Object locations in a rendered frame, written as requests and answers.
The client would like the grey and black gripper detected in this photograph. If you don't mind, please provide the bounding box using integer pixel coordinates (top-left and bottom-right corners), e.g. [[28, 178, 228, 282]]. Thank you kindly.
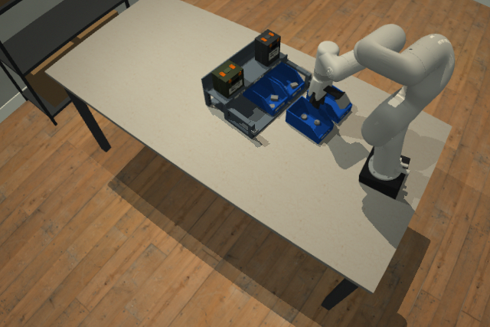
[[308, 75, 333, 109]]

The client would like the blue bin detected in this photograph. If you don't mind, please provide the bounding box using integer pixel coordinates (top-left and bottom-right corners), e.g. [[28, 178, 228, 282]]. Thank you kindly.
[[306, 90, 352, 124], [265, 62, 305, 101], [243, 76, 289, 116], [286, 96, 334, 144]]

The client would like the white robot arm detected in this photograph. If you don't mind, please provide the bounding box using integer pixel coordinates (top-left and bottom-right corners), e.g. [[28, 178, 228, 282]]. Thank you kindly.
[[314, 24, 455, 181]]

